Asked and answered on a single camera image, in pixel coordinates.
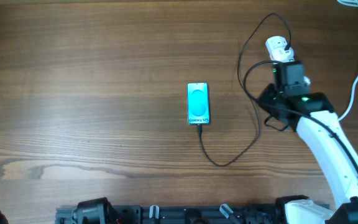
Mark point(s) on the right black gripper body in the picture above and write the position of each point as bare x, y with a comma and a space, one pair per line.
271, 96

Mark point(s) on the Galaxy smartphone teal screen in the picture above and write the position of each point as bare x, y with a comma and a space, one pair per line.
198, 103

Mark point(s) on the white power strip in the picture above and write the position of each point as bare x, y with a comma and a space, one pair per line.
289, 74

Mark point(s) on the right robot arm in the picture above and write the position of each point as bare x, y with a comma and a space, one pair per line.
313, 118

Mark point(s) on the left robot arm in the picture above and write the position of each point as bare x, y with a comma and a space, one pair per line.
98, 210

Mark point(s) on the white USB charger plug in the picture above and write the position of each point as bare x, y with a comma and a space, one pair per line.
282, 55

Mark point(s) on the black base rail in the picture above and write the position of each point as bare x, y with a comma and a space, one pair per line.
253, 213

